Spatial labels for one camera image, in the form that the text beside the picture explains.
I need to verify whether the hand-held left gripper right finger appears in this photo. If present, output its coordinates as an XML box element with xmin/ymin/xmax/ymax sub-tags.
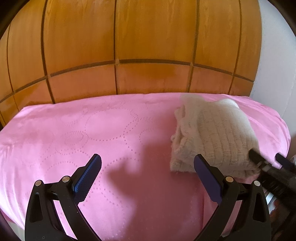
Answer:
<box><xmin>194</xmin><ymin>153</ymin><xmax>271</xmax><ymax>241</ymax></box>

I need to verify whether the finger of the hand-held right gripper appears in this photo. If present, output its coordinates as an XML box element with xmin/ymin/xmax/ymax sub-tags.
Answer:
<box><xmin>275</xmin><ymin>153</ymin><xmax>296</xmax><ymax>172</ymax></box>
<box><xmin>248</xmin><ymin>149</ymin><xmax>271</xmax><ymax>172</ymax></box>

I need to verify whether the white knitted sweater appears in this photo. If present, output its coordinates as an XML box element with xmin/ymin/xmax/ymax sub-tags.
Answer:
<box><xmin>170</xmin><ymin>94</ymin><xmax>261</xmax><ymax>179</ymax></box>

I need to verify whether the pink dotted blanket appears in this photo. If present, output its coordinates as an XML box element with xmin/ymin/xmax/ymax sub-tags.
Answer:
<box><xmin>0</xmin><ymin>92</ymin><xmax>291</xmax><ymax>241</ymax></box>

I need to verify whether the wooden panelled wardrobe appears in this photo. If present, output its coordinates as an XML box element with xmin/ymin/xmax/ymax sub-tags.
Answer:
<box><xmin>0</xmin><ymin>0</ymin><xmax>264</xmax><ymax>127</ymax></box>

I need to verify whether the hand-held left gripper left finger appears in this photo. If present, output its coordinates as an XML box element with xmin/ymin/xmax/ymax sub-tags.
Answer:
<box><xmin>24</xmin><ymin>153</ymin><xmax>102</xmax><ymax>241</ymax></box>

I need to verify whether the person's right hand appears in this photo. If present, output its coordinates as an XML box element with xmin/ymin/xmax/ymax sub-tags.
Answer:
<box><xmin>269</xmin><ymin>199</ymin><xmax>287</xmax><ymax>223</ymax></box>

